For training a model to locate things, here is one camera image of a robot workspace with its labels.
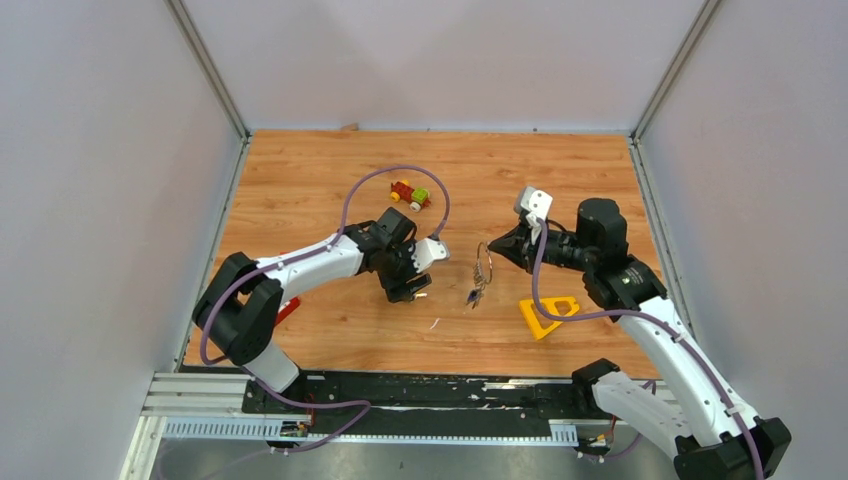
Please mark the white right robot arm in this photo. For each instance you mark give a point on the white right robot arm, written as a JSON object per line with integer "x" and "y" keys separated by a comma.
{"x": 710, "y": 432}

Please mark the large keyring with keys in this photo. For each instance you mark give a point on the large keyring with keys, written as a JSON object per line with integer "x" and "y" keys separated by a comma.
{"x": 482, "y": 275}

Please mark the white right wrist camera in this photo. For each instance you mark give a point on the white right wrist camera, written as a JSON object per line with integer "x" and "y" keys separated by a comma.
{"x": 533, "y": 206}

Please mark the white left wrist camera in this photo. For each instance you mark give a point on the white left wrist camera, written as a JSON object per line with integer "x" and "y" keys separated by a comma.
{"x": 427, "y": 252}

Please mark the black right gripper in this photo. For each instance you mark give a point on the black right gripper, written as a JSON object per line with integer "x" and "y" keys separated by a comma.
{"x": 518, "y": 246}

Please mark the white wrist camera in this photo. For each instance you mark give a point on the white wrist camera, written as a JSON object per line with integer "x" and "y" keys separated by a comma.
{"x": 533, "y": 206}
{"x": 427, "y": 252}

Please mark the yellow triangle block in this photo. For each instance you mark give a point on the yellow triangle block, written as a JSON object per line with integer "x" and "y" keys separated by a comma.
{"x": 539, "y": 325}

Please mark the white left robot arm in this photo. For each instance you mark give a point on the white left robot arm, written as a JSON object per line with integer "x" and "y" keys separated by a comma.
{"x": 239, "y": 308}

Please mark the red lego brick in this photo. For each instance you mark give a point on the red lego brick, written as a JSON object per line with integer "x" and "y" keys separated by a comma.
{"x": 287, "y": 309}

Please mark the red lego toy car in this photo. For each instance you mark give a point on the red lego toy car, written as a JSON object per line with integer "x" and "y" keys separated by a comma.
{"x": 417, "y": 199}

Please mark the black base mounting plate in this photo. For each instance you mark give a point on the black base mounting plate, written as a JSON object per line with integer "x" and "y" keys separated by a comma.
{"x": 546, "y": 397}

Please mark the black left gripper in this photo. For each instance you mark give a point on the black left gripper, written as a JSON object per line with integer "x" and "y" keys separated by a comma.
{"x": 399, "y": 291}

